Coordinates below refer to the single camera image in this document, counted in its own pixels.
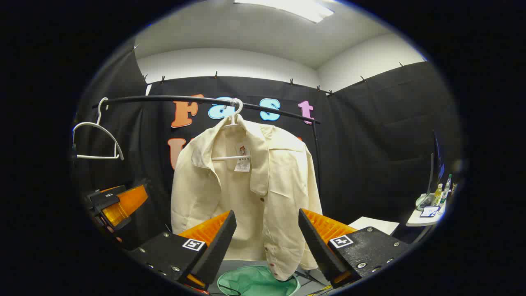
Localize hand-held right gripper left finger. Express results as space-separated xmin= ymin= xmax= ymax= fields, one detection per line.
xmin=127 ymin=210 xmax=238 ymax=294

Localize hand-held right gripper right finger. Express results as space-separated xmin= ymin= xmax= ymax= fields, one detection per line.
xmin=298 ymin=208 xmax=411 ymax=288

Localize green laundry hamper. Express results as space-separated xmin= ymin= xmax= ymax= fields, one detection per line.
xmin=217 ymin=265 xmax=301 ymax=296

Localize cream jacket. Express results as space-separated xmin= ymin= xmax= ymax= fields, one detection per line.
xmin=171 ymin=114 xmax=323 ymax=282

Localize white small clothes hanger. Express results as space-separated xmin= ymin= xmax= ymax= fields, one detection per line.
xmin=72 ymin=97 xmax=125 ymax=161

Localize black clothes rack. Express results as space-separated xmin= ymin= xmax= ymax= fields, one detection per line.
xmin=91 ymin=95 xmax=329 ymax=285

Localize white wide-shouldered clothes hanger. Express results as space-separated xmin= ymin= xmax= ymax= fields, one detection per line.
xmin=212 ymin=98 xmax=251 ymax=162

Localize white board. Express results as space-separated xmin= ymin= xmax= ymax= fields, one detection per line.
xmin=348 ymin=216 xmax=400 ymax=236

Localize white side table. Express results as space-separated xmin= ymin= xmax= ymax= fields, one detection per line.
xmin=406 ymin=193 xmax=448 ymax=227

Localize black backdrop cloth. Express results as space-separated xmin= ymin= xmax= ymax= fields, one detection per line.
xmin=70 ymin=39 xmax=463 ymax=264

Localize clear bowl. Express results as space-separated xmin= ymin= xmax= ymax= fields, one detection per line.
xmin=415 ymin=194 xmax=435 ymax=211

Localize black monitor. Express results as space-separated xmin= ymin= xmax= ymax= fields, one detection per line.
xmin=427 ymin=131 xmax=445 ymax=198

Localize ceiling light panel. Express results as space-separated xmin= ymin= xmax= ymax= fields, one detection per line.
xmin=233 ymin=0 xmax=335 ymax=23

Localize yellow cables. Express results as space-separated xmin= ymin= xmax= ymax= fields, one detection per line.
xmin=306 ymin=284 xmax=334 ymax=296

